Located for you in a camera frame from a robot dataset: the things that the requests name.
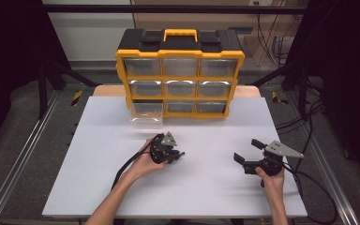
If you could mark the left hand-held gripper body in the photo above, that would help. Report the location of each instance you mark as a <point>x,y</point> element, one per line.
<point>162,148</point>

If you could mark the black curtain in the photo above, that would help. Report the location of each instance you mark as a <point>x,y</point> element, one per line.
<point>350,78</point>
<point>9,62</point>

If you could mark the clear plastic drawer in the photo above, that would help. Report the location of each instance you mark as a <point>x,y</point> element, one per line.
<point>147,122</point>

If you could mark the person's right hand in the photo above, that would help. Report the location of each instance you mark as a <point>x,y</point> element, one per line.
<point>270,182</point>

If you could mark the yellow black drawer organizer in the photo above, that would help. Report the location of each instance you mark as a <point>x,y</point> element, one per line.
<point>181,53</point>

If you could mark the black metal stand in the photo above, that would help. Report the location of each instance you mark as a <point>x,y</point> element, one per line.
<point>47,78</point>
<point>296,78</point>

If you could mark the aluminium floor rail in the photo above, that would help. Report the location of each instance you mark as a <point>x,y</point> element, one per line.
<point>334,184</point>
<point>18,162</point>

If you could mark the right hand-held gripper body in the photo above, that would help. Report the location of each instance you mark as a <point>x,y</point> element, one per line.
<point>275,156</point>

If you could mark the person's left hand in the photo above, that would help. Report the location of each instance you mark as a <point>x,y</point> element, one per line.
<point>143,165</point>

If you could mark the black horizontal bar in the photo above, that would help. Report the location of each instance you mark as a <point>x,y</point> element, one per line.
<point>175,8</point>

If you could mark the set of clear drawers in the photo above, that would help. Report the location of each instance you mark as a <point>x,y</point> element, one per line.
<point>181,67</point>

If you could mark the yellow black floor tape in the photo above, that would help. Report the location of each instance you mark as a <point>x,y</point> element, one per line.
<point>77,97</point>
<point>278,98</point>

